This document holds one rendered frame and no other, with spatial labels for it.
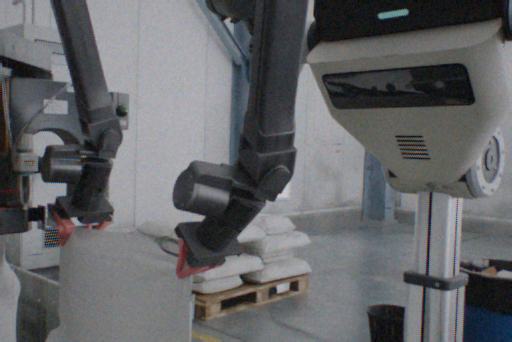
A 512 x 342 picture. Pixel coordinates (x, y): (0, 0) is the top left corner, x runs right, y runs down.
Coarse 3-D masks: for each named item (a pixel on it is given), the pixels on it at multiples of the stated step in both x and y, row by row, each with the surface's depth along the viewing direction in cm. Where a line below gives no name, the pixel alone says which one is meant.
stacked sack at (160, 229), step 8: (192, 216) 454; (200, 216) 460; (144, 224) 431; (152, 224) 425; (160, 224) 420; (168, 224) 419; (176, 224) 419; (144, 232) 423; (152, 232) 417; (160, 232) 412; (168, 232) 409
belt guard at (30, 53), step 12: (0, 36) 105; (12, 36) 110; (0, 48) 106; (12, 48) 110; (24, 48) 114; (36, 48) 119; (48, 48) 125; (0, 60) 121; (12, 60) 120; (24, 60) 115; (36, 60) 120; (48, 60) 125
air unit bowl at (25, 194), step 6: (18, 180) 114; (24, 180) 113; (30, 180) 114; (18, 186) 114; (24, 186) 113; (30, 186) 114; (18, 192) 114; (24, 192) 113; (30, 192) 114; (18, 198) 114; (24, 198) 114; (30, 198) 114
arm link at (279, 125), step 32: (288, 0) 63; (256, 32) 67; (288, 32) 65; (256, 64) 69; (288, 64) 68; (256, 96) 70; (288, 96) 71; (256, 128) 72; (288, 128) 73; (256, 160) 73; (288, 160) 75
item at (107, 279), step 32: (64, 256) 120; (96, 256) 99; (128, 256) 95; (160, 256) 92; (64, 288) 120; (96, 288) 99; (128, 288) 95; (160, 288) 92; (64, 320) 120; (96, 320) 99; (128, 320) 95; (160, 320) 92
